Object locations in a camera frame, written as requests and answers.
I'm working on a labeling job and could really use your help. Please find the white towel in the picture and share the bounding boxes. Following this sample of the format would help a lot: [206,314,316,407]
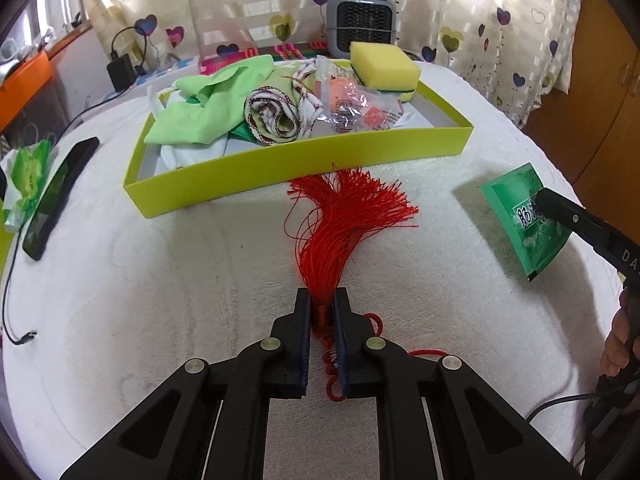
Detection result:
[147,85,236,170]

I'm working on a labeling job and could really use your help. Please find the light green cloth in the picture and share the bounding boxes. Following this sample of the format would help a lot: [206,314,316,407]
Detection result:
[144,55,276,146]

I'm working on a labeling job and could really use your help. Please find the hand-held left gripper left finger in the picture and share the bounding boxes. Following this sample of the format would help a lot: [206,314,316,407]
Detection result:
[59,287,313,480]

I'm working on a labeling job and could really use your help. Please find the lime green box tray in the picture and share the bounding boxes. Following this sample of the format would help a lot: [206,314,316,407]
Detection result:
[123,59,475,219]

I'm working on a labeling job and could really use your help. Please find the clear plastic packet orange contents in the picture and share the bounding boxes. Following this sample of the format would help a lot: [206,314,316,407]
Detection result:
[315,57,403,136]

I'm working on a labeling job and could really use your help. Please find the grey desk fan heater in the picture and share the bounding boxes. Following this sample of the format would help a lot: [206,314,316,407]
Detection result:
[325,0,399,61]

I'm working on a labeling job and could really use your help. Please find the orange tray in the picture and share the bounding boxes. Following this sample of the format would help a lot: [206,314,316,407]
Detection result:
[0,52,55,133]

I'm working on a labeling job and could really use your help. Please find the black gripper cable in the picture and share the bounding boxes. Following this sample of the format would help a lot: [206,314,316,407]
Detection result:
[527,390,601,423]

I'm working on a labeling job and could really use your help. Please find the black charger adapter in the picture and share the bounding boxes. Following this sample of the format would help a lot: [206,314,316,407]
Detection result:
[107,52,138,93]

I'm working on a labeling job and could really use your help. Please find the colourful plaid cloth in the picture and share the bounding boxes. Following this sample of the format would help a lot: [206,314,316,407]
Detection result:
[200,40,331,76]

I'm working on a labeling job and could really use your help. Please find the red knot tassel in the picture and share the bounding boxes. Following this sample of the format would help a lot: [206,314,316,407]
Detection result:
[282,162,451,403]

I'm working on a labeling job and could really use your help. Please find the green patterned towel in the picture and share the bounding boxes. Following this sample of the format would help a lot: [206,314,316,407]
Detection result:
[243,62,328,147]

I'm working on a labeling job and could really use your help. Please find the black smartphone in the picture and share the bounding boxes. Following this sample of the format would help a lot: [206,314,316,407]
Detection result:
[22,136,101,262]

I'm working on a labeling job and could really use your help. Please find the yellow sponge with green scourer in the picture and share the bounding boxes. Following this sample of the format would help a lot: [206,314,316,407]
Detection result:
[348,41,421,103]

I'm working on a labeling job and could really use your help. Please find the wooden cabinet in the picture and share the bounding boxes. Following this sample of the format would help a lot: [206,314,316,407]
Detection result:
[522,0,640,201]

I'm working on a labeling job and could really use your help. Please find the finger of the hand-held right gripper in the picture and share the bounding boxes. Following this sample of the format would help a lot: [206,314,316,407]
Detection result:
[537,187,627,257]

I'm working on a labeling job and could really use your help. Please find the black charging cable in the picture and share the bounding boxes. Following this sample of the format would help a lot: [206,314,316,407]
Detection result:
[0,25,156,348]

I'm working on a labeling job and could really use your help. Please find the person's right hand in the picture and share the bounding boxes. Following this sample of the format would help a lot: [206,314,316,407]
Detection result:
[600,290,638,381]

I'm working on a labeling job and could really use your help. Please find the green tissue pack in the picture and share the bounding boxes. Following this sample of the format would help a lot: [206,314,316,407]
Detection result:
[0,140,53,233]

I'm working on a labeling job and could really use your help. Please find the white power strip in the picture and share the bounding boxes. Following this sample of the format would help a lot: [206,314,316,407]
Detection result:
[102,57,201,103]

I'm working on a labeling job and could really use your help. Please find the heart print curtain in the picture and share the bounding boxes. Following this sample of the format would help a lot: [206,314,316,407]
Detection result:
[75,0,583,128]

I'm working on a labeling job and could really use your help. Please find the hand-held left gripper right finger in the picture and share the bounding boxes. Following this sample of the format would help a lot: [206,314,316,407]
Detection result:
[332,287,576,480]

